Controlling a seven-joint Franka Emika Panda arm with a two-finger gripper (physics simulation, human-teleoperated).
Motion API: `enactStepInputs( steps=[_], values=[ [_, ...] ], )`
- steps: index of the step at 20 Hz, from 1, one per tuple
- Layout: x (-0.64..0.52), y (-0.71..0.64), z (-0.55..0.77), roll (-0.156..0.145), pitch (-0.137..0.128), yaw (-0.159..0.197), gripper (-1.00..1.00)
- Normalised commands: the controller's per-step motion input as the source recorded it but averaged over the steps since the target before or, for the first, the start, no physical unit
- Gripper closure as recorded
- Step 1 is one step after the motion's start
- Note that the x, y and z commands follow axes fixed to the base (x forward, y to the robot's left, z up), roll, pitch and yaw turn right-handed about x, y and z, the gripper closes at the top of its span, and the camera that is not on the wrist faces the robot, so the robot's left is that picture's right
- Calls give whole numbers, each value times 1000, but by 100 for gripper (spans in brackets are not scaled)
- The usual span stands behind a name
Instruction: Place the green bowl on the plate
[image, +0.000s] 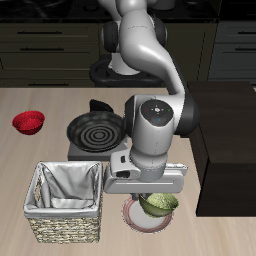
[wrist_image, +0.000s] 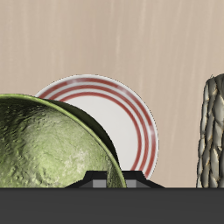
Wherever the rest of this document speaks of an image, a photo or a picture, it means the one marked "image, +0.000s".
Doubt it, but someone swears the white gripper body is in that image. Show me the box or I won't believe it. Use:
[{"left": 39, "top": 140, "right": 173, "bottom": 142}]
[{"left": 102, "top": 162, "right": 189, "bottom": 196}]

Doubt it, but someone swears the green bowl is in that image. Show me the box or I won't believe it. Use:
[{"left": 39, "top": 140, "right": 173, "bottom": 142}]
[{"left": 138, "top": 192, "right": 180, "bottom": 219}]

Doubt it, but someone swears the white plate with red rim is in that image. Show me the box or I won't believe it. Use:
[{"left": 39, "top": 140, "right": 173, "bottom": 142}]
[{"left": 121, "top": 195, "right": 174, "bottom": 234}]

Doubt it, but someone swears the dark grey stove plate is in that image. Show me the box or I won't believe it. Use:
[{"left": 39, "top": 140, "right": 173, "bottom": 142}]
[{"left": 67, "top": 135, "right": 129, "bottom": 162}]

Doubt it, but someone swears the red fluted bowl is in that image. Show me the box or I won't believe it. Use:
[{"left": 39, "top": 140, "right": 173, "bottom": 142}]
[{"left": 12, "top": 110, "right": 46, "bottom": 136}]

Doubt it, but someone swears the wicker basket with white liner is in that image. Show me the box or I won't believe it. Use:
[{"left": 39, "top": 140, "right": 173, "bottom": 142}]
[{"left": 23, "top": 161, "right": 104, "bottom": 245}]

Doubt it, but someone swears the black frying pan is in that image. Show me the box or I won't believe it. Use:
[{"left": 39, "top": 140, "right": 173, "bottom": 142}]
[{"left": 66, "top": 98, "right": 128, "bottom": 153}]

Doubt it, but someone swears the dark wooden cabinet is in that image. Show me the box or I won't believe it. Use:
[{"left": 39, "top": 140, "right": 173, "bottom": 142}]
[{"left": 186, "top": 81, "right": 256, "bottom": 218}]

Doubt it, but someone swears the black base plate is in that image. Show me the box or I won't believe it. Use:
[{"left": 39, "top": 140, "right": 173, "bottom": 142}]
[{"left": 88, "top": 54, "right": 164, "bottom": 88}]

